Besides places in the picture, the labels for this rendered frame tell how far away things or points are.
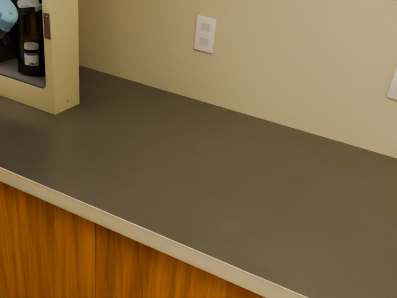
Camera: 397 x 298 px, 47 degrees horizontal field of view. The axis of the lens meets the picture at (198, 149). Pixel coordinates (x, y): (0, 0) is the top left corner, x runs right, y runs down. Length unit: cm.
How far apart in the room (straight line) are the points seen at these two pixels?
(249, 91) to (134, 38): 46
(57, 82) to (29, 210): 39
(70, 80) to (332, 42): 78
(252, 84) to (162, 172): 53
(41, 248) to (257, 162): 60
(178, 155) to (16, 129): 45
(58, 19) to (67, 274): 68
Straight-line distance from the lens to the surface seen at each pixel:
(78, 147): 124
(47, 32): 135
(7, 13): 113
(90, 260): 117
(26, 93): 148
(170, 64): 165
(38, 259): 131
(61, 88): 142
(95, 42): 182
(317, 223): 107
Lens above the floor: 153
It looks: 28 degrees down
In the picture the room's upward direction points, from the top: 7 degrees clockwise
